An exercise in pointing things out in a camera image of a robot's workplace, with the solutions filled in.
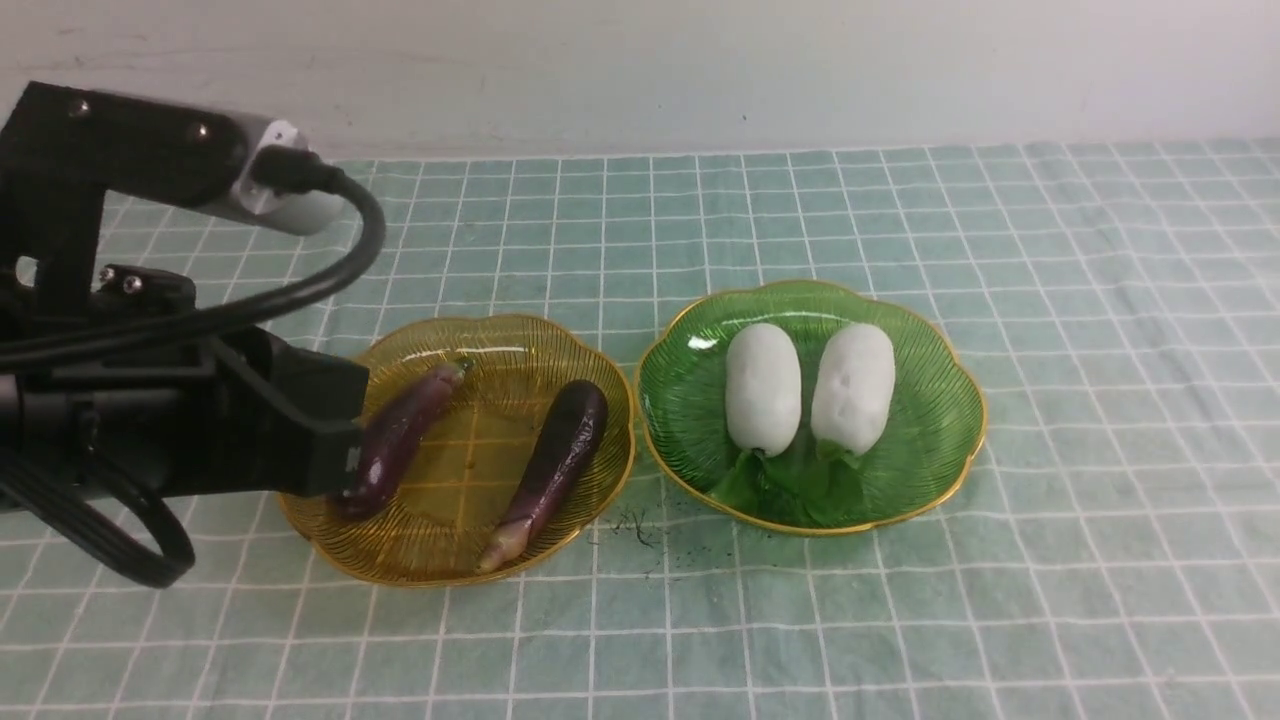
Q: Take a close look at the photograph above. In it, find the amber plastic plate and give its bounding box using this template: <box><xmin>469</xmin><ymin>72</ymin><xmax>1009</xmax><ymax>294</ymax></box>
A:
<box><xmin>276</xmin><ymin>314</ymin><xmax>637</xmax><ymax>587</ymax></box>

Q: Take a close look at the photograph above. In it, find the black gripper body left arm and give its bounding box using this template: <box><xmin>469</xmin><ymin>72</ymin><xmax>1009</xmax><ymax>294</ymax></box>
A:
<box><xmin>3</xmin><ymin>325</ymin><xmax>370</xmax><ymax>498</ymax></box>

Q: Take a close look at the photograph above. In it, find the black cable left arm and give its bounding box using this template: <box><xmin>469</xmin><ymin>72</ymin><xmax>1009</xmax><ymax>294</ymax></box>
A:
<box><xmin>0</xmin><ymin>146</ymin><xmax>387</xmax><ymax>589</ymax></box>

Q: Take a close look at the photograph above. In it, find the white radish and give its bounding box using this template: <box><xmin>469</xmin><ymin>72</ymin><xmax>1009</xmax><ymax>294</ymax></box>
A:
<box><xmin>800</xmin><ymin>322</ymin><xmax>897</xmax><ymax>521</ymax></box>
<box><xmin>708</xmin><ymin>323</ymin><xmax>803</xmax><ymax>515</ymax></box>

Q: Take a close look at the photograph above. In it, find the purple eggplant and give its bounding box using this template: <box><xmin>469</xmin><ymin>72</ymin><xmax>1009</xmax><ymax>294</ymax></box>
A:
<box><xmin>329</xmin><ymin>357</ymin><xmax>474</xmax><ymax>521</ymax></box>
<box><xmin>474</xmin><ymin>379</ymin><xmax>609</xmax><ymax>575</ymax></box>

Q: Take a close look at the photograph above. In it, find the green plastic plate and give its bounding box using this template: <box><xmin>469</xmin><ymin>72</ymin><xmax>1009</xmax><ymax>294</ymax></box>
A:
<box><xmin>634</xmin><ymin>279</ymin><xmax>988</xmax><ymax>537</ymax></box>

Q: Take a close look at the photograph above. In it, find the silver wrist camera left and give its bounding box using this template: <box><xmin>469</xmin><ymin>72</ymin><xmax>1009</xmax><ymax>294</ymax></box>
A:
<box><xmin>1</xmin><ymin>81</ymin><xmax>340</xmax><ymax>322</ymax></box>

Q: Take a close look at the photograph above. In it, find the green checkered tablecloth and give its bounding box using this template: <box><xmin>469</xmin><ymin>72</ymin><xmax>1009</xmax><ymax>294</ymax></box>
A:
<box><xmin>3</xmin><ymin>138</ymin><xmax>1279</xmax><ymax>719</ymax></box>

